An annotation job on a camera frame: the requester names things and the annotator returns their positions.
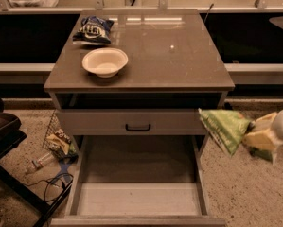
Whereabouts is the clear plastic bottle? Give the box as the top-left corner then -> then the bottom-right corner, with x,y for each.
25,152 -> 55,174

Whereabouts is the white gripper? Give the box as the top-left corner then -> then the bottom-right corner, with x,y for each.
242,110 -> 283,165

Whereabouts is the blue chip bag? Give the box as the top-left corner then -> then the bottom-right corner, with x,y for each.
73,16 -> 114,45

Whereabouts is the white paper bowl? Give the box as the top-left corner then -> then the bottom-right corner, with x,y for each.
81,48 -> 129,78

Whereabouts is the wire basket on floor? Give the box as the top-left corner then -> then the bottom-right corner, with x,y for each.
42,110 -> 73,158

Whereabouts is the open bottom drawer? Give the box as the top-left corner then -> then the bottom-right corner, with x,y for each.
51,135 -> 226,227

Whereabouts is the snack bag in basket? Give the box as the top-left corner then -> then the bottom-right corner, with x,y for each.
46,129 -> 77,159

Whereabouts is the closed drawer with black handle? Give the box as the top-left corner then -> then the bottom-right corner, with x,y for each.
56,109 -> 207,135

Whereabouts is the black chair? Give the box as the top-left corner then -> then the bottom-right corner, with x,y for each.
0,98 -> 73,227

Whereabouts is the grey drawer cabinet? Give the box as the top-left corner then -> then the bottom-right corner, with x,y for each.
43,9 -> 236,144

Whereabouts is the green jalapeno chip bag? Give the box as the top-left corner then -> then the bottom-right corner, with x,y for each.
197,108 -> 274,163

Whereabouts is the black cable on floor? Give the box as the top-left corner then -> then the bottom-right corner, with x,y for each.
22,172 -> 75,204

